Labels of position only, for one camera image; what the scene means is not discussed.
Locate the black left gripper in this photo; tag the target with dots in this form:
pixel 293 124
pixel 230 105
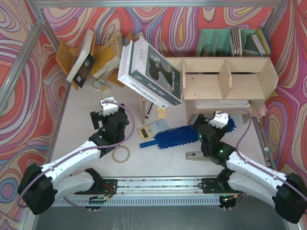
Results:
pixel 96 119

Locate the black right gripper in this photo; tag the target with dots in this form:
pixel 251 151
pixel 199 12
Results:
pixel 200 120

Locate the blue microfiber duster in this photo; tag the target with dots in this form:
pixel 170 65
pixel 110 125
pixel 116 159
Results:
pixel 181 136

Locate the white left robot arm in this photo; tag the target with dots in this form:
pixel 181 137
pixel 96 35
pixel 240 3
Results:
pixel 92 149

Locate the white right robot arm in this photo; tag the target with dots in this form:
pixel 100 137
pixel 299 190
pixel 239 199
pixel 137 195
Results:
pixel 286 193

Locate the light wooden bookshelf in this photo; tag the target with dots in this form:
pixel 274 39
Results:
pixel 251 79

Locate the grey black stapler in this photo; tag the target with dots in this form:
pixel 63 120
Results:
pixel 195 156

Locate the black white pen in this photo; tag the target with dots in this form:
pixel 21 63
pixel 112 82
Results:
pixel 149 110

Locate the small wooden stand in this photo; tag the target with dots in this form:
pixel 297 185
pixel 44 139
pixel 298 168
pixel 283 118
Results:
pixel 142 108

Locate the yellow sticky note pad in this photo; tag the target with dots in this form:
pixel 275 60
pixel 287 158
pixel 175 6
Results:
pixel 161 113

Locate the white Ciokladfabriken book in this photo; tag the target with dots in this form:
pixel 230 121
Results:
pixel 126 77

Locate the pink pig figurine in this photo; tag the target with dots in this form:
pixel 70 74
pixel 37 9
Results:
pixel 261 112

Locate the yellow paperback book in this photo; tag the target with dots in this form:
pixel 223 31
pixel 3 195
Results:
pixel 108 57

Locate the black cover white book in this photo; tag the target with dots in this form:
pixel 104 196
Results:
pixel 83 61

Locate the large Twins story book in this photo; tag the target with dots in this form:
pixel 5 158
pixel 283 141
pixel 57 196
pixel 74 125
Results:
pixel 154 71

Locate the yellow wooden book holder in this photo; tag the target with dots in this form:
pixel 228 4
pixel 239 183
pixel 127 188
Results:
pixel 65 55

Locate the teal file organizer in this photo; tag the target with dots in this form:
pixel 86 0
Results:
pixel 218 43

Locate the blue cover book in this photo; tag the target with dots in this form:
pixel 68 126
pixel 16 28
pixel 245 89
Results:
pixel 262 38

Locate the brass padlock with ring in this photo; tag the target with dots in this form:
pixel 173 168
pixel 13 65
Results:
pixel 101 85

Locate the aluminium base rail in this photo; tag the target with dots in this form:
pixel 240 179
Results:
pixel 163 185

